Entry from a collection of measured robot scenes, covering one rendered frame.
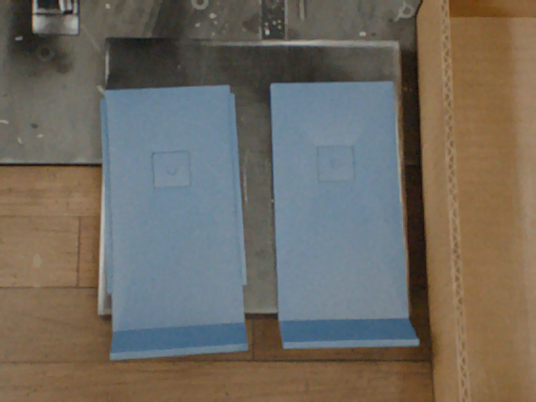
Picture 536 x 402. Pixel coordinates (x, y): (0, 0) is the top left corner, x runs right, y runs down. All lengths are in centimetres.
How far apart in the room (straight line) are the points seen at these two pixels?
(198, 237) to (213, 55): 11
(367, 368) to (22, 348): 19
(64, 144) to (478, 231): 24
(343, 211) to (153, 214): 10
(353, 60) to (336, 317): 15
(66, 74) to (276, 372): 21
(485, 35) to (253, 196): 17
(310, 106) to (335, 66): 3
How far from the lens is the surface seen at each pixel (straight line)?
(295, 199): 65
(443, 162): 62
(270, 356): 65
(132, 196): 65
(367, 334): 62
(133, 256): 64
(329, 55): 68
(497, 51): 71
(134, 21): 71
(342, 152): 66
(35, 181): 68
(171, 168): 65
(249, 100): 67
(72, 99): 69
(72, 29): 62
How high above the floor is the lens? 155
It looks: 75 degrees down
